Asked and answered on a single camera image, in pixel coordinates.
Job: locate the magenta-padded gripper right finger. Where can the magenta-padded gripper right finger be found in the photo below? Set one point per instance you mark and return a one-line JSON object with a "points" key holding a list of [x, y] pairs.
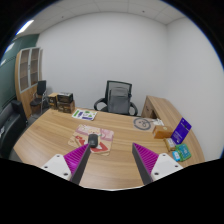
{"points": [[164, 165]]}

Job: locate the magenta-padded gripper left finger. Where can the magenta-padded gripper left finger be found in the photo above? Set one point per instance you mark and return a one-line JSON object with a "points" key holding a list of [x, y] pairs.
{"points": [[59, 164]]}

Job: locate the black computer mouse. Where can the black computer mouse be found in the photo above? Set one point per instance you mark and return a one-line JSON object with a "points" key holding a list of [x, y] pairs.
{"points": [[93, 140]]}

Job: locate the cartoon dog print mouse pad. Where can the cartoon dog print mouse pad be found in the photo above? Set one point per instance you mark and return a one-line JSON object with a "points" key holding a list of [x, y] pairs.
{"points": [[105, 138]]}

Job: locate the small blue retail package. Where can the small blue retail package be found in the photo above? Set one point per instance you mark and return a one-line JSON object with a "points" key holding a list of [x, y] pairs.
{"points": [[176, 156]]}

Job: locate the tan box with white label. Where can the tan box with white label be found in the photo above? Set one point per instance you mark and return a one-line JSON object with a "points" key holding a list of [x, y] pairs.
{"points": [[169, 144]]}

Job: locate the green retail package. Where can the green retail package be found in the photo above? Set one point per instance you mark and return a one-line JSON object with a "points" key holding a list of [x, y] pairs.
{"points": [[184, 152]]}

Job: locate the orange-brown cardboard box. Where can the orange-brown cardboard box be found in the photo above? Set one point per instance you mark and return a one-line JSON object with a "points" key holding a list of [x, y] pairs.
{"points": [[162, 132]]}

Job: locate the purple retail package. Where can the purple retail package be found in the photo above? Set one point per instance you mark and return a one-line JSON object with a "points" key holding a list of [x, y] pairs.
{"points": [[181, 130]]}

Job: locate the clear mat with grey circle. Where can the clear mat with grey circle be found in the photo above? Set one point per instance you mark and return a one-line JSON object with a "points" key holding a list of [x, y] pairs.
{"points": [[143, 124]]}

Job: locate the white sheet with coloured stickers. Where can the white sheet with coloured stickers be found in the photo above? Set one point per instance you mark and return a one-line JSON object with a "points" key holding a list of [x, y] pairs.
{"points": [[84, 114]]}

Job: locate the wooden side desk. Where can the wooden side desk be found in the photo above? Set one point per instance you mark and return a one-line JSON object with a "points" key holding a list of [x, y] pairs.
{"points": [[161, 108]]}

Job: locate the dark brown product box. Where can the dark brown product box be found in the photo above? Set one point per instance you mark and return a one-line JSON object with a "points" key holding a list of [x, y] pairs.
{"points": [[66, 107]]}

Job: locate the black sofa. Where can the black sofa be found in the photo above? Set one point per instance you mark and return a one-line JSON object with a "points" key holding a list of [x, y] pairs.
{"points": [[10, 130]]}

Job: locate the black product box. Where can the black product box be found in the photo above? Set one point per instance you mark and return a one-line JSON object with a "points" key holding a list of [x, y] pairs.
{"points": [[65, 97]]}

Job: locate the black mesh office chair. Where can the black mesh office chair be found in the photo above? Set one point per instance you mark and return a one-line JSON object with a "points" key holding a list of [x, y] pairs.
{"points": [[100, 105]]}

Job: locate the small black chair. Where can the small black chair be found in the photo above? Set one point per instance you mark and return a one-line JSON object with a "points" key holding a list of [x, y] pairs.
{"points": [[40, 91]]}

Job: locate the grey backpack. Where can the grey backpack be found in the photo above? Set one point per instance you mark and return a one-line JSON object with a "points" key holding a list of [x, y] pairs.
{"points": [[119, 100]]}

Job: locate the wooden glass-door shelf cabinet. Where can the wooden glass-door shelf cabinet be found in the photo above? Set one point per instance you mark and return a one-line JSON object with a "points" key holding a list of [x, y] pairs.
{"points": [[26, 76]]}

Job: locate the ceiling light panel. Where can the ceiling light panel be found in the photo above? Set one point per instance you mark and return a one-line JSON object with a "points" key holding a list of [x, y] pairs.
{"points": [[25, 27]]}

